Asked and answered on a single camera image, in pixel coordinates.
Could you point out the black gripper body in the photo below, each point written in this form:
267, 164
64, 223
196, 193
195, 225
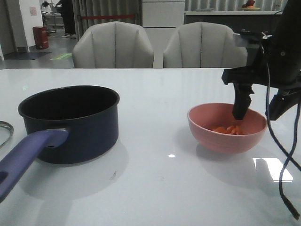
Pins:
274, 65

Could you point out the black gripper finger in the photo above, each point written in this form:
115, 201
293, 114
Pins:
242, 100
282, 102

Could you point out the orange ham slices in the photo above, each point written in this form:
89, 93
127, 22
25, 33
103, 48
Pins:
232, 130

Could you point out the pink plastic bowl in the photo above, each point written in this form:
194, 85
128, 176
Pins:
202, 118

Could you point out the glass lid blue knob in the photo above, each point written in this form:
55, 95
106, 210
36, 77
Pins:
6, 132

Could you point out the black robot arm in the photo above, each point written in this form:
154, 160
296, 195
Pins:
288, 30

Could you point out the dark grey sideboard counter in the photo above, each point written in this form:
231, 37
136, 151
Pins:
254, 21

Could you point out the right beige upholstered chair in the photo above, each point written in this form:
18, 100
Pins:
203, 45

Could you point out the beige upholstered chair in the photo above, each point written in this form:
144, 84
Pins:
203, 45
114, 45

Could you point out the fruit plate on counter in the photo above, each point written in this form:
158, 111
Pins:
249, 6

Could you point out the white cabinet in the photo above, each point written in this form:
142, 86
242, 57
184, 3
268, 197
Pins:
162, 13

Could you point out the left beige upholstered chair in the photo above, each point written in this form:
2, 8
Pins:
114, 45

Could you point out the red barrier belt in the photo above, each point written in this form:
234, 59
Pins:
108, 17

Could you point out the dark blue saucepan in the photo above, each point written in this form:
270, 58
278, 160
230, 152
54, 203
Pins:
64, 126

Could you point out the person in dark clothes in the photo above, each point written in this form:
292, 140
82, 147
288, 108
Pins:
68, 18

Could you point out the red trash bin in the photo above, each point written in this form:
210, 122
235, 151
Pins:
40, 37

